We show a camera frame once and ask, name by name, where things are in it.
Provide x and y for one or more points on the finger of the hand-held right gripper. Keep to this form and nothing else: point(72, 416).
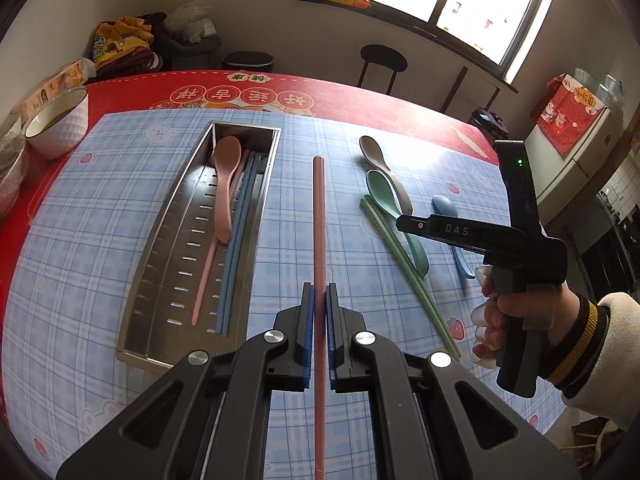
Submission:
point(412, 224)

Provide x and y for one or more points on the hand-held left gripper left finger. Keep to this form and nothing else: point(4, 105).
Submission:
point(306, 340)

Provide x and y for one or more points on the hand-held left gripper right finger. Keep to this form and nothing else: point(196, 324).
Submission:
point(332, 340)

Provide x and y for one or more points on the blue spoon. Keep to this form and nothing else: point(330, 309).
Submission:
point(445, 207)

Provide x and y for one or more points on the green spoon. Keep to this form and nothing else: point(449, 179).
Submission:
point(385, 190)

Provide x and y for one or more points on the grey spoon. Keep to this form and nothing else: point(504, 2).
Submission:
point(375, 152)

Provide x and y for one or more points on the pink chopstick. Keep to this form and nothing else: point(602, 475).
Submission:
point(206, 285)
point(319, 235)

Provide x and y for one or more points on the perforated steel utensil tray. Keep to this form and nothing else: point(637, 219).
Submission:
point(185, 260)

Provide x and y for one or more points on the pink spoon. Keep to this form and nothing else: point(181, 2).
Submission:
point(226, 170)

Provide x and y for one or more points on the person's right forearm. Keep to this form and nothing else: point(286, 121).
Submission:
point(610, 355)

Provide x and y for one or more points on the person's right hand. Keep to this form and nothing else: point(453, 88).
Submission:
point(515, 310)

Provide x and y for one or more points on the white fridge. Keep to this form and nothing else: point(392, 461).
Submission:
point(575, 175)

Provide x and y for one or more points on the dark metal rack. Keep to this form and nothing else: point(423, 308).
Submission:
point(457, 90)

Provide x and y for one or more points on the red printed tablecloth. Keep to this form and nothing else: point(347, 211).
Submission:
point(350, 95)

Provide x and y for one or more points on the red printed cloth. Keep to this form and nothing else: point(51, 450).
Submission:
point(570, 115)

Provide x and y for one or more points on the black round stool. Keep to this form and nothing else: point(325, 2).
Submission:
point(384, 57)

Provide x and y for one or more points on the clear plastic containers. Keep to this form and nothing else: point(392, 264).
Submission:
point(600, 87)

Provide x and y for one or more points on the dark storage bin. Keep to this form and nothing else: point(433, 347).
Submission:
point(195, 50)

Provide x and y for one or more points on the white plastic bag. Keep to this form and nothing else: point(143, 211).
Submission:
point(190, 20)

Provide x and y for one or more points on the white bowl of soup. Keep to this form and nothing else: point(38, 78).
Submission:
point(62, 127)

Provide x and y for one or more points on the pile of clothes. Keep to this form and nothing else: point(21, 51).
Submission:
point(122, 42)

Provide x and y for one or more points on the glass bowl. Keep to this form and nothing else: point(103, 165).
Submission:
point(10, 165)

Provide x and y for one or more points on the orange biscuit packet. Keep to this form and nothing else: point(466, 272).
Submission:
point(55, 82)

